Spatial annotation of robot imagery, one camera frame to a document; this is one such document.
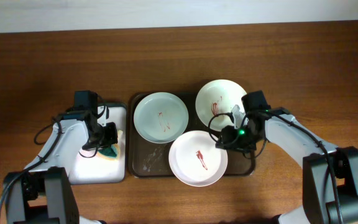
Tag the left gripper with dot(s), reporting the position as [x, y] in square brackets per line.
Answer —
[112, 137]

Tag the green yellow sponge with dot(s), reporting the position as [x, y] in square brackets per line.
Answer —
[113, 151]

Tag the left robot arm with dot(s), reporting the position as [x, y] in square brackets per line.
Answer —
[42, 193]

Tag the cream plate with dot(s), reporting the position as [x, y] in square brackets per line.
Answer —
[216, 97]

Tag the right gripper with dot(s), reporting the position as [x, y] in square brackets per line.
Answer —
[232, 143]

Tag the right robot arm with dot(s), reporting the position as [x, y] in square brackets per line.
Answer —
[330, 172]

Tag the pink white plate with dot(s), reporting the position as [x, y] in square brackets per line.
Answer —
[194, 159]

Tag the white soapy tray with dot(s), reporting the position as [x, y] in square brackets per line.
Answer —
[91, 169]

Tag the pale green plate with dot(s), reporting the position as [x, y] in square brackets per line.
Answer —
[161, 117]

